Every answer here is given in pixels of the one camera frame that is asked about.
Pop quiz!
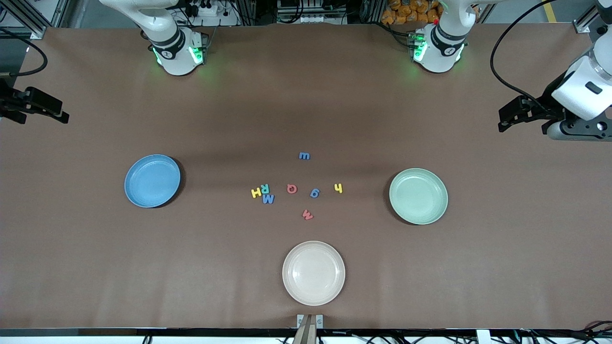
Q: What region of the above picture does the blue plate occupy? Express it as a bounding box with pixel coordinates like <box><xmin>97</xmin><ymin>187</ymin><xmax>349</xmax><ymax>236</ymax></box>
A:
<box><xmin>124</xmin><ymin>154</ymin><xmax>182</xmax><ymax>209</ymax></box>

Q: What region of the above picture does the green plate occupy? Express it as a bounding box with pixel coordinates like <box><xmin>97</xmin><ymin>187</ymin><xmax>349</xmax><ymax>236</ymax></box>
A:
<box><xmin>389</xmin><ymin>168</ymin><xmax>449</xmax><ymax>226</ymax></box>

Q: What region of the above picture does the cream plate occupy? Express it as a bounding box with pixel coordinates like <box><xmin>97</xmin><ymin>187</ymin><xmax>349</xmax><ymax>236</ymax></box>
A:
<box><xmin>282</xmin><ymin>240</ymin><xmax>346</xmax><ymax>306</ymax></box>

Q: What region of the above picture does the bag of orange items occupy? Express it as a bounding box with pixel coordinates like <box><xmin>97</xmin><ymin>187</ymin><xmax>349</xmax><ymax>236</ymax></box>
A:
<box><xmin>381</xmin><ymin>0</ymin><xmax>443</xmax><ymax>25</ymax></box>

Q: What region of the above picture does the white power strip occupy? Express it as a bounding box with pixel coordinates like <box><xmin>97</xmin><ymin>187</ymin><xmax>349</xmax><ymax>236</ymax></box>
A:
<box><xmin>194</xmin><ymin>0</ymin><xmax>220</xmax><ymax>17</ymax></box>

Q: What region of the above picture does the brown table cover sheet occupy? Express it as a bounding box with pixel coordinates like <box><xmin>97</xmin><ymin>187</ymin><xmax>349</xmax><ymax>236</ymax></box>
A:
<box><xmin>0</xmin><ymin>23</ymin><xmax>612</xmax><ymax>330</ymax></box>

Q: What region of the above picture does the aluminium frame profile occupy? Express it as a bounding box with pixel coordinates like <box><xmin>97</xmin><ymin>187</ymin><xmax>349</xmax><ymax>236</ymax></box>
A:
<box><xmin>0</xmin><ymin>0</ymin><xmax>72</xmax><ymax>40</ymax></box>
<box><xmin>574</xmin><ymin>0</ymin><xmax>612</xmax><ymax>34</ymax></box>

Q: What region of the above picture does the black table edge rail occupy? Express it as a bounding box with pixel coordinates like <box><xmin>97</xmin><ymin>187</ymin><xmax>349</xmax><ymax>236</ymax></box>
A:
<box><xmin>0</xmin><ymin>327</ymin><xmax>612</xmax><ymax>338</ymax></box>

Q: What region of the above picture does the tangle of floor cables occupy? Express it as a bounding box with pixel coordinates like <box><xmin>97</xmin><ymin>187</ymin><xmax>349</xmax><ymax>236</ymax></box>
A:
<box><xmin>497</xmin><ymin>321</ymin><xmax>612</xmax><ymax>344</ymax></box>

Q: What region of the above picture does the metal table edge bracket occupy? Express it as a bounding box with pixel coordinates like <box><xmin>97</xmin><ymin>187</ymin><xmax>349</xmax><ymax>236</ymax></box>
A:
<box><xmin>296</xmin><ymin>314</ymin><xmax>324</xmax><ymax>344</ymax></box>

